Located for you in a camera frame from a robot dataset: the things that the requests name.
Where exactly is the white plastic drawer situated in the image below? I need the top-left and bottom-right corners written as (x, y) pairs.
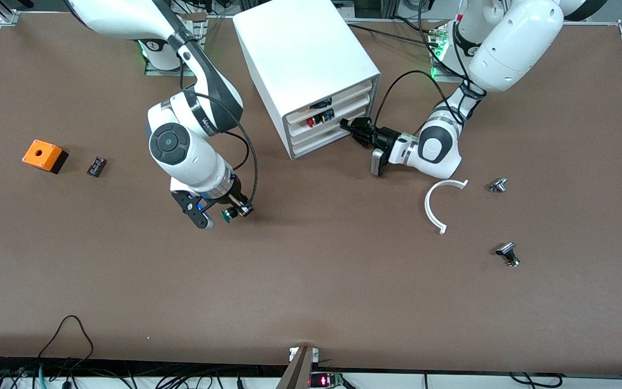
top-left (291, 127), bottom-right (366, 157)
top-left (288, 81), bottom-right (373, 126)
top-left (288, 93), bottom-right (371, 137)
top-left (289, 107), bottom-right (369, 147)

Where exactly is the red push button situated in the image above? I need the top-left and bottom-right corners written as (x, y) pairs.
top-left (306, 110), bottom-right (336, 129)

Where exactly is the white drawer cabinet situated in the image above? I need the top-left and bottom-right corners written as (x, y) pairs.
top-left (233, 0), bottom-right (382, 160)

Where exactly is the orange and black button box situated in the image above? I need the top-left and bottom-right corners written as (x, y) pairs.
top-left (22, 139), bottom-right (69, 175)

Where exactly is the white curved plastic arc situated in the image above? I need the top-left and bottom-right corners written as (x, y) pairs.
top-left (424, 179), bottom-right (469, 235)

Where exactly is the black box with red display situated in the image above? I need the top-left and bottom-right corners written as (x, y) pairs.
top-left (309, 372), bottom-right (345, 388)

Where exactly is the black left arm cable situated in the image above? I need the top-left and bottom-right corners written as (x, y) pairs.
top-left (373, 70), bottom-right (487, 130)

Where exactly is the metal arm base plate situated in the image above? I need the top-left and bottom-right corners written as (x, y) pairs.
top-left (430, 22), bottom-right (487, 83)
top-left (145, 14), bottom-right (207, 77)

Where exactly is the black cable behind cabinet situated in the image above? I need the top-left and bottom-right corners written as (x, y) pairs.
top-left (343, 19), bottom-right (444, 49)

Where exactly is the small black-headed switch part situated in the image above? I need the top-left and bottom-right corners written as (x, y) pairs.
top-left (495, 242), bottom-right (521, 268)

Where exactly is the grey camera support beam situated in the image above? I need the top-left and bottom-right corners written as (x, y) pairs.
top-left (276, 346), bottom-right (320, 389)

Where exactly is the black looped cable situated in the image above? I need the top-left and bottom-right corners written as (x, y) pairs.
top-left (36, 315), bottom-right (96, 376)

